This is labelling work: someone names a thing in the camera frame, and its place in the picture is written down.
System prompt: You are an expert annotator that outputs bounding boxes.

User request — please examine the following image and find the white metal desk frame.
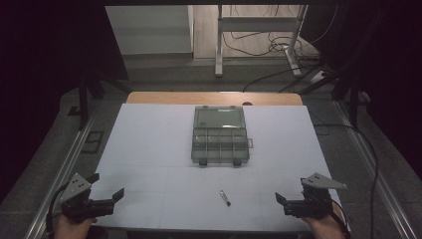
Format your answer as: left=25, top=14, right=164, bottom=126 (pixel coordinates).
left=214, top=4, right=309, bottom=79

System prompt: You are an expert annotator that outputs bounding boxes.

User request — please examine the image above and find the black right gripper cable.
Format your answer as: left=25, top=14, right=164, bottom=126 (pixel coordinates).
left=329, top=198, right=352, bottom=239

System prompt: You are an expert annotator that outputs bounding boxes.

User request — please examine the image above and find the black metal stand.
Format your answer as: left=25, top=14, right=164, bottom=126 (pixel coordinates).
left=300, top=59, right=372, bottom=128
left=67, top=68, right=132, bottom=131

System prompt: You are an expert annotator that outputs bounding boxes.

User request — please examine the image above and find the grey marker pen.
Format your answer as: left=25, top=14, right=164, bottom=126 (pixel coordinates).
left=219, top=189, right=232, bottom=207

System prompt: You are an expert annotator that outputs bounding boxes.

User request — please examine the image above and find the aluminium rail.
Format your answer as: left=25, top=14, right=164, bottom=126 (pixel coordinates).
left=332, top=99, right=422, bottom=239
left=23, top=108, right=102, bottom=239

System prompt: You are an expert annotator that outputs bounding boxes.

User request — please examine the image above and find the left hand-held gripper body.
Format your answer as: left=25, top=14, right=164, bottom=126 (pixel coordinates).
left=59, top=171, right=116, bottom=223

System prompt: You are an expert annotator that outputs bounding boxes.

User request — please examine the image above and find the tangle of black cables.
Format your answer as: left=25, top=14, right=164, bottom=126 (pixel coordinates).
left=221, top=4, right=339, bottom=94

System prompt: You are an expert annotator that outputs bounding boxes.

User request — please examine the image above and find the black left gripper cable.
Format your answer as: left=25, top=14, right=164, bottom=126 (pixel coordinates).
left=45, top=183, right=72, bottom=239

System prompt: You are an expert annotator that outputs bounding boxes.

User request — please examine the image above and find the black floor frame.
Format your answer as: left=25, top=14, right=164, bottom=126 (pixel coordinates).
left=81, top=130, right=106, bottom=154

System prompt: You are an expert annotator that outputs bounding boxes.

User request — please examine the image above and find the white table cover sheet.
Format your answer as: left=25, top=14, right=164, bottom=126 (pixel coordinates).
left=89, top=103, right=350, bottom=233

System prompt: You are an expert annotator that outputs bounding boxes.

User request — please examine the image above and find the white power strip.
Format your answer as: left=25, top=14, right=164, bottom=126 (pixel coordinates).
left=310, top=70, right=328, bottom=85

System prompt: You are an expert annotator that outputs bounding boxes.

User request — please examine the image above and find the person's left hand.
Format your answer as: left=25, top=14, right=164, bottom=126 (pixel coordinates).
left=54, top=216, right=99, bottom=239

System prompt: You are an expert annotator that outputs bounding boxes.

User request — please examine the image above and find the person's right hand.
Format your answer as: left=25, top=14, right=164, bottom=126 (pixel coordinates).
left=300, top=201, right=346, bottom=239

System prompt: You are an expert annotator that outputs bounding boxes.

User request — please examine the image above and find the white panel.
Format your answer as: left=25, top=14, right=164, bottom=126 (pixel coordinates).
left=105, top=4, right=195, bottom=56

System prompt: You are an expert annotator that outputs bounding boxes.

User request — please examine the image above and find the clear plastic organizer box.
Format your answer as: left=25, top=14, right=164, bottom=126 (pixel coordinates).
left=190, top=105, right=255, bottom=168

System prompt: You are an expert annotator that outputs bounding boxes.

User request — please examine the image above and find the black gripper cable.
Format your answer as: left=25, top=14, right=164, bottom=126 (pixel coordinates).
left=329, top=198, right=352, bottom=239
left=45, top=183, right=72, bottom=239

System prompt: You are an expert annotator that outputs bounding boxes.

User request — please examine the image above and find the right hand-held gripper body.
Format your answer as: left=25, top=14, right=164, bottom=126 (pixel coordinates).
left=283, top=171, right=348, bottom=220

